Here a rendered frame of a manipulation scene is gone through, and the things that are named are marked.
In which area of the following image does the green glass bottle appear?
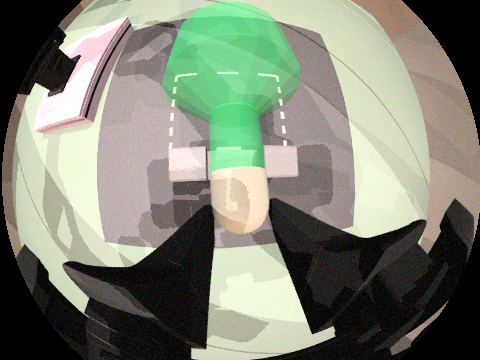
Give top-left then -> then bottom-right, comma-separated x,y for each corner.
161,1 -> 301,233

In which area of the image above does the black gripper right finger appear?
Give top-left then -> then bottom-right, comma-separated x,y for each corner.
269,199 -> 427,335

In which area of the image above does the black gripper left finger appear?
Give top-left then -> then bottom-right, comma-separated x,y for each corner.
63,205 -> 215,349

